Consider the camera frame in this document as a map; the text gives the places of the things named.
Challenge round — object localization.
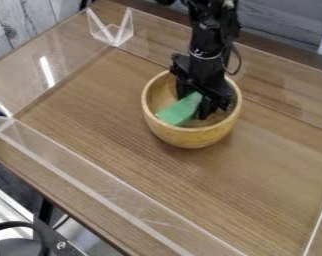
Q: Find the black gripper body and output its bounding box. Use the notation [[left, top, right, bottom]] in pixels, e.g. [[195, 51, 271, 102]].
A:
[[169, 53, 233, 111]]

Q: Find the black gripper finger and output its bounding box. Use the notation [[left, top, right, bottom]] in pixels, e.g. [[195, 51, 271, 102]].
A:
[[176, 76, 195, 99], [196, 96, 219, 120]]

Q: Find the brown wooden bowl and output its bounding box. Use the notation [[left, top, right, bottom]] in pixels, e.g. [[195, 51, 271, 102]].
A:
[[141, 71, 243, 149]]

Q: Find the green rectangular block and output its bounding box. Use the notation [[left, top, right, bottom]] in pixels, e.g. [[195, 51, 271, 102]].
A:
[[156, 92, 203, 126]]

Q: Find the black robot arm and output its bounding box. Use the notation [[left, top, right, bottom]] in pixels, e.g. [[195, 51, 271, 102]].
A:
[[169, 0, 243, 120]]

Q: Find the black table leg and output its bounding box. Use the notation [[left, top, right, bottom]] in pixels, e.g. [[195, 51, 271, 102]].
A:
[[38, 199, 54, 225]]

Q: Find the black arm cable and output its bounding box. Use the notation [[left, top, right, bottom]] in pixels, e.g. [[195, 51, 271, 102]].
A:
[[221, 44, 243, 76]]

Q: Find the clear acrylic barrier wall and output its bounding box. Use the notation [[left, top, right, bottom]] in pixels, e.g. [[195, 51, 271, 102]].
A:
[[0, 0, 322, 256]]

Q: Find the clear acrylic corner bracket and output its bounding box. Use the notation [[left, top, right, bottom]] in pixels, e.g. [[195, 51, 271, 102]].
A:
[[85, 8, 133, 47]]

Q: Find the black metal base plate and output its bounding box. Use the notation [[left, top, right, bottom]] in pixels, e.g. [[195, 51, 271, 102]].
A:
[[33, 218, 89, 256]]

